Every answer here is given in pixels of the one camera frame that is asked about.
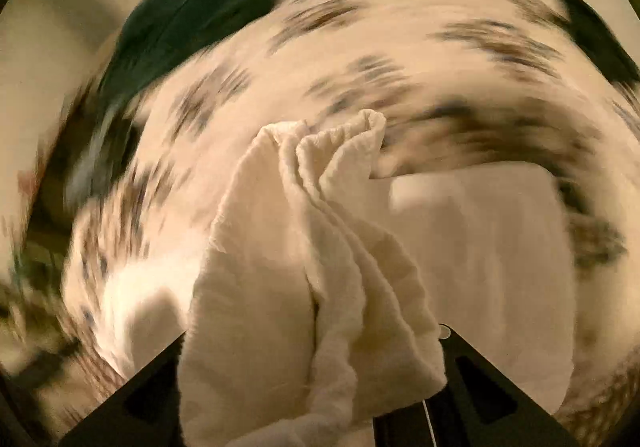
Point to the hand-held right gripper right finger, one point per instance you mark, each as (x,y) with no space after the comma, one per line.
(450,357)

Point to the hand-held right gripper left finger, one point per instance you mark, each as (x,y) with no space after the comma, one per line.
(172,362)

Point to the white pants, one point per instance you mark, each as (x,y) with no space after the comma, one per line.
(280,277)

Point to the dark folded pants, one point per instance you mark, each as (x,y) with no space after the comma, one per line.
(600,42)

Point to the folded grey-blue jeans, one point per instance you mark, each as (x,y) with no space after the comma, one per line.
(97,152)

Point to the floral printed bed blanket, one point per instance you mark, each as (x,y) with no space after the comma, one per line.
(425,77)

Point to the dark green folded quilt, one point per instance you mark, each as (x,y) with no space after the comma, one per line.
(185,12)

